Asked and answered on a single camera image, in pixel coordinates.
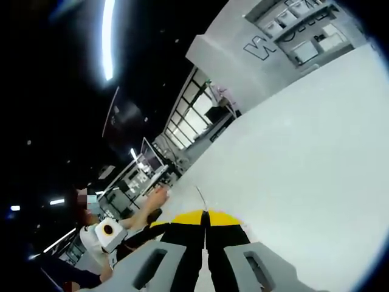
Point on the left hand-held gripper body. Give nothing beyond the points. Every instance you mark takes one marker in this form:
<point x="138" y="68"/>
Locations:
<point x="111" y="235"/>

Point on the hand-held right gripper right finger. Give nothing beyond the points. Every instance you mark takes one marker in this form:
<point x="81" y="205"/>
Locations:
<point x="228" y="240"/>

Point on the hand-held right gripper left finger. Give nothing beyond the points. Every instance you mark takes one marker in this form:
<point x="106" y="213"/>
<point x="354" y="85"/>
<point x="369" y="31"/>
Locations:
<point x="182" y="237"/>

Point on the clear resealable bag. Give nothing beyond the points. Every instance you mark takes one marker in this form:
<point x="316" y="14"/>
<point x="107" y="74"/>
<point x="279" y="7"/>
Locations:
<point x="201" y="198"/>

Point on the open laptop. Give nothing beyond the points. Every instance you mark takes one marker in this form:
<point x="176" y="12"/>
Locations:
<point x="152" y="158"/>

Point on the person's dark clothing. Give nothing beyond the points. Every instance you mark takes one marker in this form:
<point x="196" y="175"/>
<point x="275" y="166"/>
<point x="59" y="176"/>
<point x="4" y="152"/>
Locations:
<point x="70" y="276"/>

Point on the grey counter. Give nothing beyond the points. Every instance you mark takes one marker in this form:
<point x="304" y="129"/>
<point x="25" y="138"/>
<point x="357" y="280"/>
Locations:
<point x="222" y="129"/>

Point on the hanging dark screen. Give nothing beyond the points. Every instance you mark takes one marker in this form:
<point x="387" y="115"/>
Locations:
<point x="124" y="121"/>

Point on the black monitor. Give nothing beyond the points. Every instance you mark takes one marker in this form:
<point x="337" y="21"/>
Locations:
<point x="214" y="114"/>

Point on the white equipment rack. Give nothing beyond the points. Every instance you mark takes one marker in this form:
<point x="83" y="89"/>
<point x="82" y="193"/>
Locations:
<point x="226" y="100"/>

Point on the long ceiling light strip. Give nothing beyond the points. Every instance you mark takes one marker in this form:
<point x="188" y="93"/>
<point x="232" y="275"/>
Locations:
<point x="108" y="45"/>

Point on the large white box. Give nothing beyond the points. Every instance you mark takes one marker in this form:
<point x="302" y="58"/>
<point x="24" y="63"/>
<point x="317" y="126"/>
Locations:
<point x="305" y="51"/>

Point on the grey metal shelving unit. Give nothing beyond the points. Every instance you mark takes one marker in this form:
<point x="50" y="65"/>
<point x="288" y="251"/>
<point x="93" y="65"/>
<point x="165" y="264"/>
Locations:
<point x="304" y="25"/>

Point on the pile of white boxes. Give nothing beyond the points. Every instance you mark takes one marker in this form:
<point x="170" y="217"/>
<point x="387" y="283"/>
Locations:
<point x="332" y="36"/>

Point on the row of white storage bins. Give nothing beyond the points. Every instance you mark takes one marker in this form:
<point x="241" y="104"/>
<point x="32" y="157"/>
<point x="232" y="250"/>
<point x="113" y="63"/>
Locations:
<point x="285" y="16"/>

